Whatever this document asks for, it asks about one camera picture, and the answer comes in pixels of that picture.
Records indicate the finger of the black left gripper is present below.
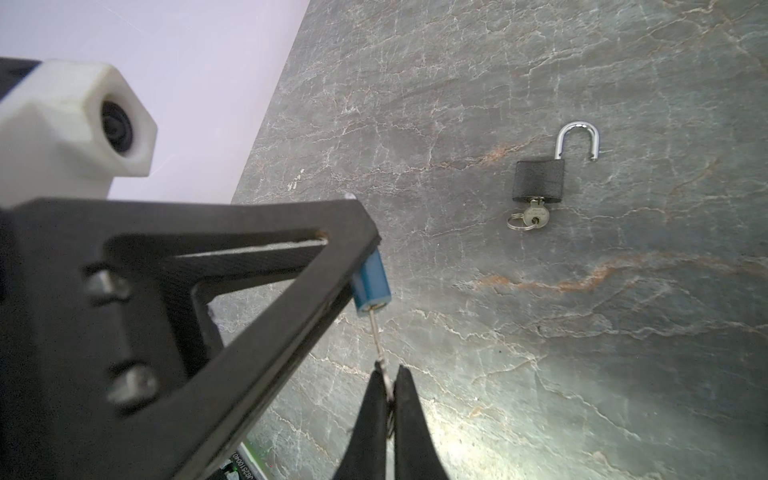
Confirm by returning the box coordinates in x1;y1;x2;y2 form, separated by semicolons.
1;199;380;479

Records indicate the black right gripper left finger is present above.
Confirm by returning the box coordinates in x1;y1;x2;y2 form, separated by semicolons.
333;367;390;480

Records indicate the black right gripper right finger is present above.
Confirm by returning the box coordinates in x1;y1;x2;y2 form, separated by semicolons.
394;365;448;480

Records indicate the small silver key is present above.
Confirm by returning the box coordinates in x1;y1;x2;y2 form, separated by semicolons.
368;306;394;402

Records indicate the blue padlock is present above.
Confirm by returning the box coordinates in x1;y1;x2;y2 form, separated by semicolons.
350;249;392;316

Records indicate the dark grey padlock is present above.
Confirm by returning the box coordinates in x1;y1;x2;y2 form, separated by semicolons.
512;121;600;204

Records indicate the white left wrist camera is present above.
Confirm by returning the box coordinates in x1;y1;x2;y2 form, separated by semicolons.
1;57;158;208

